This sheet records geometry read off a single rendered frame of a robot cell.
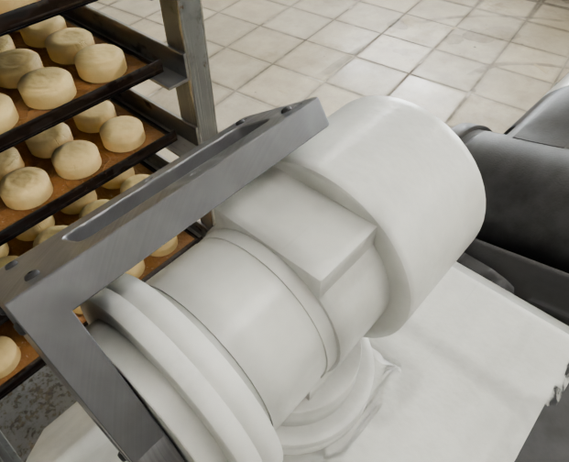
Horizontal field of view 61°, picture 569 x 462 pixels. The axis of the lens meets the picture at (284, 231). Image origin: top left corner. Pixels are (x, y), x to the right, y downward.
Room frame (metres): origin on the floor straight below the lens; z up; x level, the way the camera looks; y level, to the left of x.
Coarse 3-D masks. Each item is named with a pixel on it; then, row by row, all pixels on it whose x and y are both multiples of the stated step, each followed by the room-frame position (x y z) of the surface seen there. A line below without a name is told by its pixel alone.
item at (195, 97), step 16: (160, 0) 0.48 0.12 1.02; (176, 0) 0.46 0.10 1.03; (192, 0) 0.47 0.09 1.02; (176, 16) 0.46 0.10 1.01; (192, 16) 0.47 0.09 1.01; (176, 32) 0.47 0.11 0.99; (192, 32) 0.47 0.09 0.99; (176, 48) 0.47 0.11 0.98; (192, 48) 0.47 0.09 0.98; (192, 64) 0.46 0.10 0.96; (208, 64) 0.48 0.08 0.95; (192, 80) 0.46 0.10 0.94; (208, 80) 0.48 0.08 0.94; (192, 96) 0.46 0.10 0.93; (208, 96) 0.48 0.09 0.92; (192, 112) 0.46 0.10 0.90; (208, 112) 0.47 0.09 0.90; (208, 128) 0.47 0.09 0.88; (208, 224) 0.47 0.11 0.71
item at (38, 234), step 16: (128, 176) 0.49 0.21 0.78; (144, 176) 0.48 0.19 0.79; (96, 192) 0.47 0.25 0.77; (112, 192) 0.47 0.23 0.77; (64, 208) 0.43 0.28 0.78; (80, 208) 0.43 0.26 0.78; (48, 224) 0.40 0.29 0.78; (64, 224) 0.41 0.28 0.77; (16, 240) 0.39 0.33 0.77; (32, 240) 0.38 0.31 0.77; (0, 256) 0.35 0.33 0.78; (16, 256) 0.35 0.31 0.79
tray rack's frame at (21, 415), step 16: (48, 368) 0.52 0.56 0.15; (32, 384) 0.48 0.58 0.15; (48, 384) 0.48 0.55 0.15; (0, 400) 0.45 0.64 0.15; (16, 400) 0.45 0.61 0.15; (32, 400) 0.45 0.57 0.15; (48, 400) 0.45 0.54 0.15; (64, 400) 0.45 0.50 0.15; (0, 416) 0.41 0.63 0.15; (16, 416) 0.41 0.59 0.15; (32, 416) 0.41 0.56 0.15; (48, 416) 0.41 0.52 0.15; (16, 432) 0.38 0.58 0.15; (32, 432) 0.38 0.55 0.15; (16, 448) 0.34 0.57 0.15; (32, 448) 0.34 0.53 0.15
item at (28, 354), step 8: (184, 232) 0.48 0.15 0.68; (184, 240) 0.46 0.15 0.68; (176, 248) 0.45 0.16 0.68; (168, 256) 0.43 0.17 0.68; (152, 264) 0.42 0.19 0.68; (160, 264) 0.42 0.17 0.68; (144, 272) 0.40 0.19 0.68; (8, 320) 0.33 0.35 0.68; (80, 320) 0.33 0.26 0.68; (0, 328) 0.32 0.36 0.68; (8, 328) 0.32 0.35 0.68; (8, 336) 0.30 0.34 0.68; (16, 336) 0.30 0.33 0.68; (16, 344) 0.29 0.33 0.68; (24, 344) 0.29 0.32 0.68; (24, 352) 0.28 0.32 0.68; (32, 352) 0.28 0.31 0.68; (24, 360) 0.27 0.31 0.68; (32, 360) 0.27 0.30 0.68; (16, 368) 0.26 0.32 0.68; (8, 376) 0.25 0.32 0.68; (0, 384) 0.24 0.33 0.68
